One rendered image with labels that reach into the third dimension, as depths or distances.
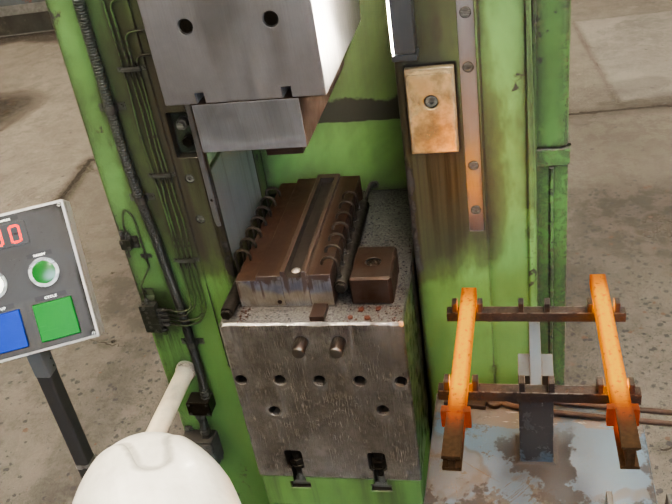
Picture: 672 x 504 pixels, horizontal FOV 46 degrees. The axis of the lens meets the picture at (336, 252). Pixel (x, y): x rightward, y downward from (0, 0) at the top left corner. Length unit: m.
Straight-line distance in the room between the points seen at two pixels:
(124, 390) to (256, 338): 1.47
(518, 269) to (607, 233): 1.84
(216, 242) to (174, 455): 1.16
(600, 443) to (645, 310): 1.54
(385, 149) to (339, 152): 0.11
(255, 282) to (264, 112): 0.38
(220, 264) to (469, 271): 0.55
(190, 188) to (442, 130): 0.55
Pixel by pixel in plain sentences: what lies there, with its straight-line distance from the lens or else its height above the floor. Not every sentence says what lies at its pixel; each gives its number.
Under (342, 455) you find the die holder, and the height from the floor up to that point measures 0.54.
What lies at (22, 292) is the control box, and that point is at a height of 1.06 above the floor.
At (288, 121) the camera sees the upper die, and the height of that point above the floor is 1.32.
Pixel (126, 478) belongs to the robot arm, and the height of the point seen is 1.42.
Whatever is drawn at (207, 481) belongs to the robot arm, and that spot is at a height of 1.40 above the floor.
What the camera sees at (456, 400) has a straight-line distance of 1.29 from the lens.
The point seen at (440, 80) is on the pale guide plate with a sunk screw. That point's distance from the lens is 1.50.
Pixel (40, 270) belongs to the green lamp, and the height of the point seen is 1.09.
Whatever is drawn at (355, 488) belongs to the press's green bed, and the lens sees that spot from 1.91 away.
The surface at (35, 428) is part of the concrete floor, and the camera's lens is 3.08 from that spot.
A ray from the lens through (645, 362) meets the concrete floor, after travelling 2.88.
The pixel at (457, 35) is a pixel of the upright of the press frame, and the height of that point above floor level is 1.41.
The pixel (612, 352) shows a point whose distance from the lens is 1.38.
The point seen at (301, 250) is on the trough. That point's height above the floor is 0.99.
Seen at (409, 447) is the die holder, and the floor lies 0.57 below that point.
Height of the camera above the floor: 1.86
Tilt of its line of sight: 32 degrees down
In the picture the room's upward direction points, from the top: 9 degrees counter-clockwise
